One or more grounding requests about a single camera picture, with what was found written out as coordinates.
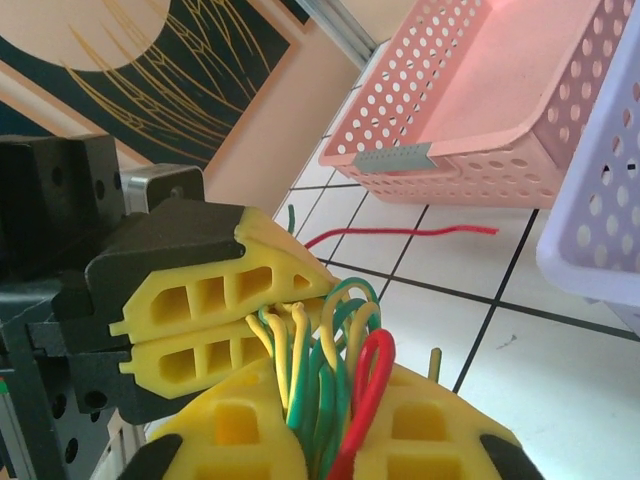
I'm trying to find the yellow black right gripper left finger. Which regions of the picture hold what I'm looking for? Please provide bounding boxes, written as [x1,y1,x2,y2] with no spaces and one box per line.
[117,357,317,480]

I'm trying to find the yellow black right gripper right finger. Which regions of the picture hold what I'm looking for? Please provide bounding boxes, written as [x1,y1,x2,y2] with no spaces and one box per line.
[349,363,545,480]

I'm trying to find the coloured wires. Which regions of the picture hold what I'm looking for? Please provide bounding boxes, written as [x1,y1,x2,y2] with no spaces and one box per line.
[333,328,396,480]

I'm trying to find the red cable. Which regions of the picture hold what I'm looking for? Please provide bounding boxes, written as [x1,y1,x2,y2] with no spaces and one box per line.
[305,225,500,251]

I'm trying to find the grey basket label clip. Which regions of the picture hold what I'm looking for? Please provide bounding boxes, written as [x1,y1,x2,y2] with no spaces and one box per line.
[355,143,435,174]

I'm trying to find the lilac perforated plastic basket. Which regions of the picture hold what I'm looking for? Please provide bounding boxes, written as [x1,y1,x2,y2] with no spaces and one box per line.
[536,14,640,321]

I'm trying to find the pink perforated plastic basket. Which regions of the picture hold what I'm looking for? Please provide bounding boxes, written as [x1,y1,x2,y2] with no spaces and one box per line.
[318,0,636,210]

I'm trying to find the aluminium frame post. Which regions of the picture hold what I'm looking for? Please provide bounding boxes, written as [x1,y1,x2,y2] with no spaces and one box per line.
[304,0,382,69]

